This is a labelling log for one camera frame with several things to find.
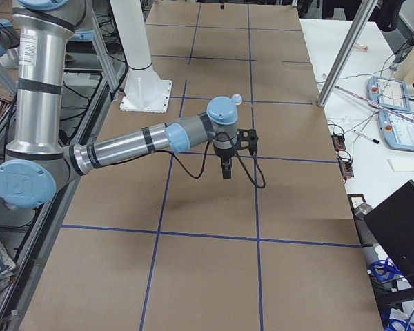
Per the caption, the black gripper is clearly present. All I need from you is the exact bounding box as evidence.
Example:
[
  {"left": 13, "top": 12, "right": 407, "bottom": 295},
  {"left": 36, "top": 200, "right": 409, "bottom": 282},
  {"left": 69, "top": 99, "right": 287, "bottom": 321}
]
[{"left": 214, "top": 147, "right": 235, "bottom": 179}]

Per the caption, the blue and cream bell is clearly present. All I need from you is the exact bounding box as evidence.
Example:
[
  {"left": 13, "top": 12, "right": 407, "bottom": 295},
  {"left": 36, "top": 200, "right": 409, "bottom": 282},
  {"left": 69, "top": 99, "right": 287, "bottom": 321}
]
[{"left": 231, "top": 94, "right": 243, "bottom": 106}]

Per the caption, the brown paper table cover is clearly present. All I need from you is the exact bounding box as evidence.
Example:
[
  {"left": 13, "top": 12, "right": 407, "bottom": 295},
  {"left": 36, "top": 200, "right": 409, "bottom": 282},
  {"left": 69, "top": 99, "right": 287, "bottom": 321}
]
[{"left": 20, "top": 1, "right": 382, "bottom": 330}]

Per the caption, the orange black connector box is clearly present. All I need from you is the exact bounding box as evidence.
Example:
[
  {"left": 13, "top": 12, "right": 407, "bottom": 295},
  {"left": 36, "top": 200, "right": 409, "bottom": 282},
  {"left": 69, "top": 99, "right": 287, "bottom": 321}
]
[{"left": 331, "top": 133, "right": 346, "bottom": 152}]

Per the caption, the silver metal cup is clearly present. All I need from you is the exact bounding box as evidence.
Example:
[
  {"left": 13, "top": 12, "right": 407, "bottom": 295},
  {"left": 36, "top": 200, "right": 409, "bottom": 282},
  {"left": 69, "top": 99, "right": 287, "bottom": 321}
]
[{"left": 353, "top": 203, "right": 373, "bottom": 220}]

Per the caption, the black marker pen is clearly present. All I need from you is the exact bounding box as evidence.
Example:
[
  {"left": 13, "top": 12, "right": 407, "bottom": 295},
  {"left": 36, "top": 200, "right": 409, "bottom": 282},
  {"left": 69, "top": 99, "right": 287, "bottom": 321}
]
[{"left": 353, "top": 130, "right": 380, "bottom": 145}]

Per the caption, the teach pendant further out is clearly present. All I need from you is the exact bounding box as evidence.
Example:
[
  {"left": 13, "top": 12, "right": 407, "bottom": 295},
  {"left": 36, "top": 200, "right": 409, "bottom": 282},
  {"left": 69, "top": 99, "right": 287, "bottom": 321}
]
[{"left": 378, "top": 110, "right": 414, "bottom": 152}]

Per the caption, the black laptop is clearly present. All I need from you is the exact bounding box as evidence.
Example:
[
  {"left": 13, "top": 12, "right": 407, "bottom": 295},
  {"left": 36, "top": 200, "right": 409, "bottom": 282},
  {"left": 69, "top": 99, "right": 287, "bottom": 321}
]
[{"left": 364, "top": 180, "right": 414, "bottom": 287}]

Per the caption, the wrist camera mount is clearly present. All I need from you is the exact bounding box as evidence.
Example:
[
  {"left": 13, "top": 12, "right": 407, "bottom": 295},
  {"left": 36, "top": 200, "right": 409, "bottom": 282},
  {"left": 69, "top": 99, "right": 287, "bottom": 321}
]
[{"left": 235, "top": 128, "right": 259, "bottom": 155}]

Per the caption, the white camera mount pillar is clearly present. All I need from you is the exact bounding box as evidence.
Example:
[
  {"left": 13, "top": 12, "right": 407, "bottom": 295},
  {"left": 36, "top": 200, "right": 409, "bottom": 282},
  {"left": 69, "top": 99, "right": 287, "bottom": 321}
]
[{"left": 110, "top": 0, "right": 173, "bottom": 113}]

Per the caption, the aluminium frame post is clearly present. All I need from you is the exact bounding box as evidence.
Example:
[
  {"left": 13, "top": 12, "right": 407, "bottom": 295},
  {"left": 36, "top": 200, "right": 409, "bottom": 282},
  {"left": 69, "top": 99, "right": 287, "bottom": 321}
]
[{"left": 317, "top": 0, "right": 377, "bottom": 108}]

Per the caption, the aluminium side frame rack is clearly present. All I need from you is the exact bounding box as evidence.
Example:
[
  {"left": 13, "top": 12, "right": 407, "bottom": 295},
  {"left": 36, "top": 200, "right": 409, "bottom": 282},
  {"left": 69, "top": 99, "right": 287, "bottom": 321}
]
[{"left": 0, "top": 7, "right": 126, "bottom": 330}]

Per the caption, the teach pendant near post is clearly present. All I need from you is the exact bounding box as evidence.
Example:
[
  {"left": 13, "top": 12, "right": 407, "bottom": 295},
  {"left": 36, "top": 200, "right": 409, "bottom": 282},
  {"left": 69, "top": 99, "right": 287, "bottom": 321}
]
[{"left": 367, "top": 76, "right": 411, "bottom": 112}]

